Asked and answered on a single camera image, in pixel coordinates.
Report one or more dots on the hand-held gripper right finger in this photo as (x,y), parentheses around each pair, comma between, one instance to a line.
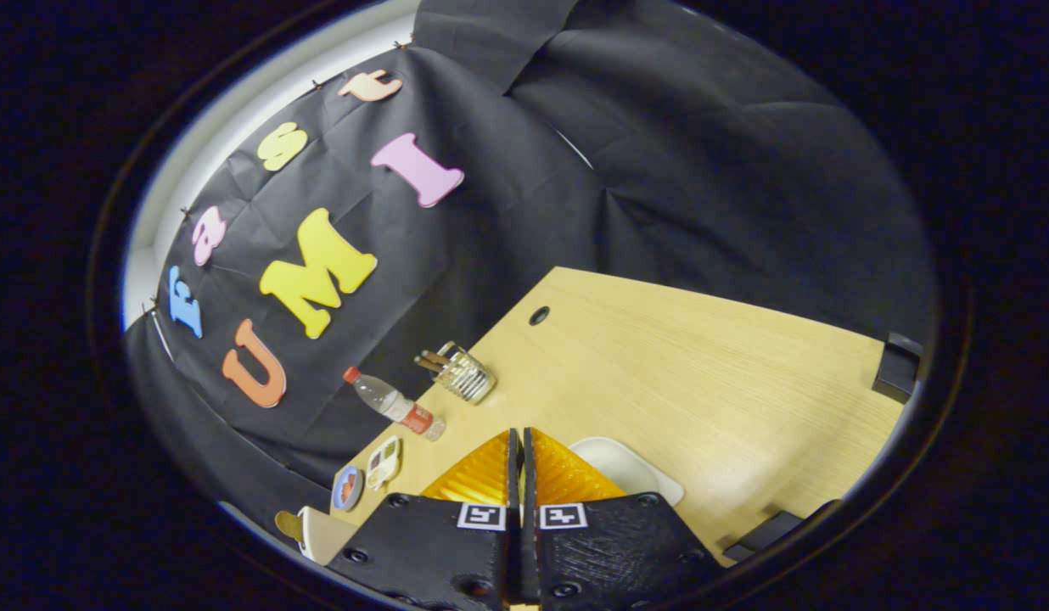
(609,552)

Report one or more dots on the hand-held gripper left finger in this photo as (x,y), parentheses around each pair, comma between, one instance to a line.
(444,552)

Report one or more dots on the brown bread slice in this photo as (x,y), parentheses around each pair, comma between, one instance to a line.
(288,524)

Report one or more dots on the white square plate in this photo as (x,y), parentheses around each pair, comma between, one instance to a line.
(631,465)

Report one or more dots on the white divided condiment tray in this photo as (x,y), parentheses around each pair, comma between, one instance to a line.
(383,462)

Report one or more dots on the blue round plate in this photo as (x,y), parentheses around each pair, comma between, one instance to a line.
(348,488)

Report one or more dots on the white toaster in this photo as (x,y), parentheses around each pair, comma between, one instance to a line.
(328,535)

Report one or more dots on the clear plastic water bottle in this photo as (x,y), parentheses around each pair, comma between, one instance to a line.
(393,403)

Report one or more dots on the wooden utensil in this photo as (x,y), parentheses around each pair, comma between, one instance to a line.
(429,362)

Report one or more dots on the black backdrop cloth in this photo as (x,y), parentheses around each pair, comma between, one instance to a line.
(703,170)

